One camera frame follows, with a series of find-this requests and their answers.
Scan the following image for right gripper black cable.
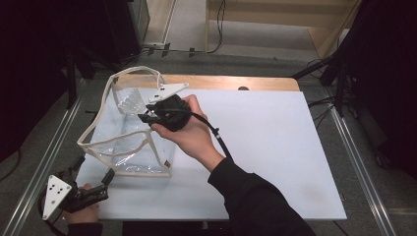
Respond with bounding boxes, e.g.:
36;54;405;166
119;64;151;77
160;107;234;162

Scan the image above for person's right hand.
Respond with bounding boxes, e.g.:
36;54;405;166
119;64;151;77
150;93;225;173

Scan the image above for white board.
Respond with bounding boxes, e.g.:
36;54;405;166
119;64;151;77
76;88;348;221

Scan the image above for metal floor rail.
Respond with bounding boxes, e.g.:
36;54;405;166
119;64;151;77
328;104;399;236
0;94;85;236

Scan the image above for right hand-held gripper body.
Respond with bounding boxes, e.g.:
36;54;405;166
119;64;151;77
146;82;193;133

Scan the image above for dark glass cabinet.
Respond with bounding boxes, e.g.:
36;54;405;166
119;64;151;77
104;0;151;63

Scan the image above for black metal stand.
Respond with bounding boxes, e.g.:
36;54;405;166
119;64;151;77
63;45;116;111
291;55;348;117

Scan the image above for black hanging cable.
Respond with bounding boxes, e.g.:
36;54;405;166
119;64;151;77
141;0;227;57

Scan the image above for white feather shuttlecock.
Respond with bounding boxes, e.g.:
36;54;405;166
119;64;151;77
114;87;153;116

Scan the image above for transparent plastic bag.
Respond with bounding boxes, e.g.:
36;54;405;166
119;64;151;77
77;65;176;179

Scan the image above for black curtain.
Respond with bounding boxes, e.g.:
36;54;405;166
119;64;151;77
340;0;417;178
0;0;109;161

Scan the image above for person's left hand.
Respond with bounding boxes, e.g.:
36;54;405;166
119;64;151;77
62;201;101;225

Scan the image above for black floor cables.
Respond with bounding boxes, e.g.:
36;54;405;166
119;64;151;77
308;94;338;122

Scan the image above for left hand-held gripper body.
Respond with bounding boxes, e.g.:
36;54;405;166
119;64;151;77
38;165;109;221

